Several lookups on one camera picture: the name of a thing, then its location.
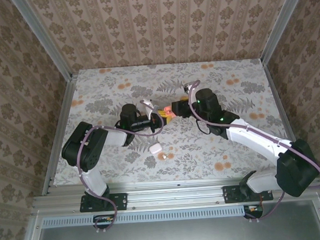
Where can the pink silicone case cover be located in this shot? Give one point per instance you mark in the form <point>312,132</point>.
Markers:
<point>168,108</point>

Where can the white earbud charging case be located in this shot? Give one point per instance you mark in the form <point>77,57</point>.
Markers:
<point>155,148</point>

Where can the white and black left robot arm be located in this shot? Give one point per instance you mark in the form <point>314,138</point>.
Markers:
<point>112,136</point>

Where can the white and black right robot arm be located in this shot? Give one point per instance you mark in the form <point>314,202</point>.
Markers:
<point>253,136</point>

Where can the floral printed tablecloth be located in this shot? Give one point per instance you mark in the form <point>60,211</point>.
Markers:
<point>173,78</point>

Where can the grey metal sheet panel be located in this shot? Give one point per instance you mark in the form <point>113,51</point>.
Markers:
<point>169,236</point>

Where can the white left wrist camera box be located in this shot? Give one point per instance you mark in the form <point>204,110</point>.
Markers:
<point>149,105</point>

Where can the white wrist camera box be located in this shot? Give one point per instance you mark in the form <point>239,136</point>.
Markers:
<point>187,88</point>
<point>149,105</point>

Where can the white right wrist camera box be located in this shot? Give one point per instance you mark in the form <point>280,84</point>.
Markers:
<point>187,88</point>

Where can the aluminium side rail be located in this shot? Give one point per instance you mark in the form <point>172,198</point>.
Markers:
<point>60,131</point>
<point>277,99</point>

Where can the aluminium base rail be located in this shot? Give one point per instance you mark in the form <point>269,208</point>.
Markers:
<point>175,195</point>

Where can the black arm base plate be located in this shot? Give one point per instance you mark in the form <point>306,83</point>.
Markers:
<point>229,194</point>
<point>118,201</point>

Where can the aluminium frame post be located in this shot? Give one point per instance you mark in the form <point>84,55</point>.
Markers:
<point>281,20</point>
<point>43,40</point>

